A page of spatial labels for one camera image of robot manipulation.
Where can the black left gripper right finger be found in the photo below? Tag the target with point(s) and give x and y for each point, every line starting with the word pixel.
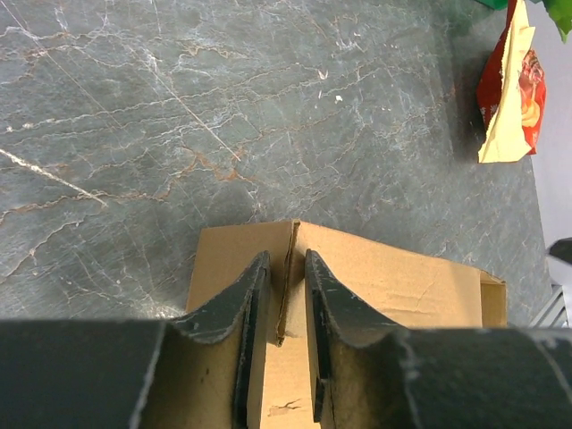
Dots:
pixel 360 360

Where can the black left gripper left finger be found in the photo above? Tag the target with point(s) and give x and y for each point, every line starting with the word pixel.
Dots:
pixel 223 356

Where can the brown cardboard paper box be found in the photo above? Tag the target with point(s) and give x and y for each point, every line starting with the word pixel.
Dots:
pixel 456 315

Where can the red beige snack bag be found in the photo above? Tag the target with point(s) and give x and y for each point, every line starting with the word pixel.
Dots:
pixel 511 93

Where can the green plastic tray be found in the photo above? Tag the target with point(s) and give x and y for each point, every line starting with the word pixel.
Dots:
pixel 494 4

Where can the green leafy vegetable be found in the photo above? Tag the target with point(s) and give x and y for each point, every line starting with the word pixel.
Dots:
pixel 560 11

